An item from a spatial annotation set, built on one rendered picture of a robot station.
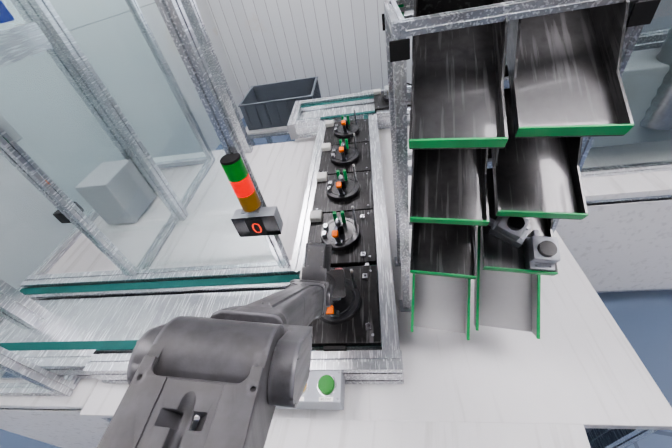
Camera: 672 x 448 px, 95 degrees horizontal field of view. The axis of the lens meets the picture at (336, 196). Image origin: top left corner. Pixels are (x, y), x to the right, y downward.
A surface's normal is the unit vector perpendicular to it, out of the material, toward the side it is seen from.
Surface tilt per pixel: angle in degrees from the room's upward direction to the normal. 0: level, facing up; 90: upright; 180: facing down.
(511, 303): 45
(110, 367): 0
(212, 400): 8
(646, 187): 0
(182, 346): 9
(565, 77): 25
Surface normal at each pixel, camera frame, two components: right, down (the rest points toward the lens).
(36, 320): 0.99, -0.09
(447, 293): -0.27, -0.07
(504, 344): -0.16, -0.75
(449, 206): -0.24, -0.40
